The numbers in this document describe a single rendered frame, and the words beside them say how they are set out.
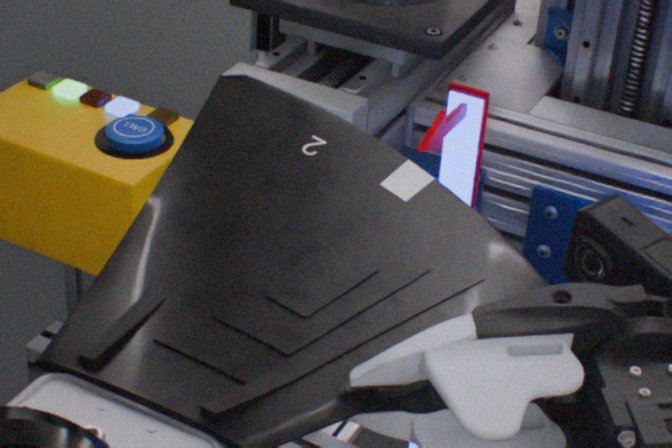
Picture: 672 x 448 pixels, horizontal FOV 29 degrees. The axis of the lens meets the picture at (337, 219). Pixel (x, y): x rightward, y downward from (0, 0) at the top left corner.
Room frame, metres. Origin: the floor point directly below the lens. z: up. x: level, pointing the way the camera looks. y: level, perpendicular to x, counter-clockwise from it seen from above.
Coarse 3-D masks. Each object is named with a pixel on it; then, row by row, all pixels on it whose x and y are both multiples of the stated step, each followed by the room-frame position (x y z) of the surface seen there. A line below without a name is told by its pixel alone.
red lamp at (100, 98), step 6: (90, 90) 0.86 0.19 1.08; (96, 90) 0.86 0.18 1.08; (84, 96) 0.85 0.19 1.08; (90, 96) 0.85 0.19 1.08; (96, 96) 0.85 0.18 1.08; (102, 96) 0.85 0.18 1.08; (108, 96) 0.86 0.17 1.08; (84, 102) 0.85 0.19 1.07; (90, 102) 0.85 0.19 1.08; (96, 102) 0.85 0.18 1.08; (102, 102) 0.85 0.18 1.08; (108, 102) 0.86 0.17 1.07
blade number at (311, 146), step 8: (312, 128) 0.60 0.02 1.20; (304, 136) 0.59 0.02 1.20; (312, 136) 0.59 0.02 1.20; (320, 136) 0.59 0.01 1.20; (296, 144) 0.58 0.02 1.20; (304, 144) 0.58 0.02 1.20; (312, 144) 0.58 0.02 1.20; (320, 144) 0.59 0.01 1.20; (328, 144) 0.59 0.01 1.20; (336, 144) 0.59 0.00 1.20; (288, 152) 0.57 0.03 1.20; (296, 152) 0.58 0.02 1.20; (304, 152) 0.58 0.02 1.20; (312, 152) 0.58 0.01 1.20; (320, 152) 0.58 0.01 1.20; (328, 152) 0.58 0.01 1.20; (304, 160) 0.57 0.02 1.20; (312, 160) 0.57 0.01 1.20; (320, 160) 0.57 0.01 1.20
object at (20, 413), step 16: (0, 416) 0.30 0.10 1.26; (16, 416) 0.30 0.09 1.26; (32, 416) 0.31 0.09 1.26; (48, 416) 0.31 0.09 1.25; (0, 432) 0.30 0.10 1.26; (16, 432) 0.30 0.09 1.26; (32, 432) 0.30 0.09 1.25; (48, 432) 0.30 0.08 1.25; (64, 432) 0.31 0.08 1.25; (80, 432) 0.31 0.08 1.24
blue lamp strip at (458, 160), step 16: (464, 96) 0.68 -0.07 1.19; (448, 112) 0.68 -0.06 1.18; (480, 112) 0.67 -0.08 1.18; (464, 128) 0.67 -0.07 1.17; (448, 144) 0.68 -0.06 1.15; (464, 144) 0.67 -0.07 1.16; (448, 160) 0.68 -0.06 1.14; (464, 160) 0.67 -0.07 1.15; (448, 176) 0.68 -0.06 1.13; (464, 176) 0.67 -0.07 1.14; (464, 192) 0.67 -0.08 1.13
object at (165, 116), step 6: (156, 108) 0.84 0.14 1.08; (162, 108) 0.84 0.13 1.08; (150, 114) 0.83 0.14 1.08; (156, 114) 0.83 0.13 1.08; (162, 114) 0.83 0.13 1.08; (168, 114) 0.83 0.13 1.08; (174, 114) 0.83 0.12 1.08; (156, 120) 0.83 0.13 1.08; (162, 120) 0.82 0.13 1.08; (168, 120) 0.83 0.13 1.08; (174, 120) 0.83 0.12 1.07; (168, 126) 0.82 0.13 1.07
